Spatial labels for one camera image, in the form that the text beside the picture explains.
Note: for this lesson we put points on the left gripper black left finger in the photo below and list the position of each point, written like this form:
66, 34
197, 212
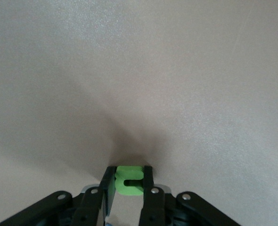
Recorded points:
89, 207

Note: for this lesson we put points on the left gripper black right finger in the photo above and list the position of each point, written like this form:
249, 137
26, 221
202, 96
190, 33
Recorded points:
153, 207

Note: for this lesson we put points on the green foam letter u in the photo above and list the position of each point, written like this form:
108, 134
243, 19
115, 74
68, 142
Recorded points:
129, 174

